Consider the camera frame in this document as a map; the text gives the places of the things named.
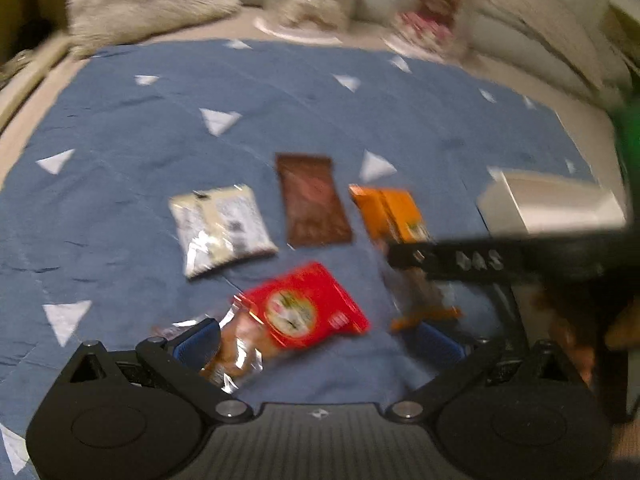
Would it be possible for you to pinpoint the blue mat with white triangles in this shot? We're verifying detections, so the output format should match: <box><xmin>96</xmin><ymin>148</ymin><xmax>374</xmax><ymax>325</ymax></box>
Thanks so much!
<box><xmin>0</xmin><ymin>39</ymin><xmax>618</xmax><ymax>476</ymax></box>

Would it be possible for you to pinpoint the clear case with pink doll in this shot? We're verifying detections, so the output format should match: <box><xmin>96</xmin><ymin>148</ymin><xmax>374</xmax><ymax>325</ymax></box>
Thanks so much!
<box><xmin>384</xmin><ymin>0</ymin><xmax>492</xmax><ymax>63</ymax></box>

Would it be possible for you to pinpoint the red and clear snack packet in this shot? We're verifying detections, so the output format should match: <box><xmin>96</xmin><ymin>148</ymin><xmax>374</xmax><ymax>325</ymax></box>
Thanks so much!
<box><xmin>152</xmin><ymin>261</ymin><xmax>371</xmax><ymax>393</ymax></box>

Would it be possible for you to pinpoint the wooden bedside shelf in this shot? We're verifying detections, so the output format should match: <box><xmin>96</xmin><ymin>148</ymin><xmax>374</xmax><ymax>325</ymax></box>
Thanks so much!
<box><xmin>0</xmin><ymin>0</ymin><xmax>73</xmax><ymax>133</ymax></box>

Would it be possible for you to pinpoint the silver white snack packet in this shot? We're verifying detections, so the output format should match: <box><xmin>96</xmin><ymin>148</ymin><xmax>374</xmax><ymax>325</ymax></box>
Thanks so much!
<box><xmin>169</xmin><ymin>185</ymin><xmax>279</xmax><ymax>280</ymax></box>

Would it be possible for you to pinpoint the clear case with white doll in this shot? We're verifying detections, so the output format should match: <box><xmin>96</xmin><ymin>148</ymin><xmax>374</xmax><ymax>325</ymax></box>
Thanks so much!
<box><xmin>254</xmin><ymin>0</ymin><xmax>362</xmax><ymax>45</ymax></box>

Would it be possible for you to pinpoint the white fluffy pillow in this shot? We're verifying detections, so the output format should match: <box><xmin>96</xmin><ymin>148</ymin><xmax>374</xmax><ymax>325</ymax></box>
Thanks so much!
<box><xmin>65</xmin><ymin>0</ymin><xmax>242</xmax><ymax>59</ymax></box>

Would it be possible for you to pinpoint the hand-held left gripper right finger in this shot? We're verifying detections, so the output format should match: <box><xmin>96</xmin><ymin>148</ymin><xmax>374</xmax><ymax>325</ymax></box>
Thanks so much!
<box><xmin>385</xmin><ymin>321</ymin><xmax>592</xmax><ymax>423</ymax></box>

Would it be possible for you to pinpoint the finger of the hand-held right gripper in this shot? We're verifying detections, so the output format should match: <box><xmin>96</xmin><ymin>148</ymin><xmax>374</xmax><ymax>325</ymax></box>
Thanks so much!
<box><xmin>487</xmin><ymin>280</ymin><xmax>530</xmax><ymax>356</ymax></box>
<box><xmin>387</xmin><ymin>234</ymin><xmax>608</xmax><ymax>282</ymax></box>

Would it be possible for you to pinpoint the white cardboard box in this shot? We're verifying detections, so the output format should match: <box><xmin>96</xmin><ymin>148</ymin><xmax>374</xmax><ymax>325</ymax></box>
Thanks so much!
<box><xmin>477</xmin><ymin>169</ymin><xmax>629</xmax><ymax>237</ymax></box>

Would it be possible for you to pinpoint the orange snack packet brown end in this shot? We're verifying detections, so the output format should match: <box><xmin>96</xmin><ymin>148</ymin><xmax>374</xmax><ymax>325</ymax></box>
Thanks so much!
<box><xmin>348</xmin><ymin>185</ymin><xmax>463</xmax><ymax>334</ymax></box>

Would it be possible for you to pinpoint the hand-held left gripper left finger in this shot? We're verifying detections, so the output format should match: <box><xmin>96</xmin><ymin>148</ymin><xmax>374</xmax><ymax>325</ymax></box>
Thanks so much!
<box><xmin>47</xmin><ymin>318</ymin><xmax>253</xmax><ymax>423</ymax></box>

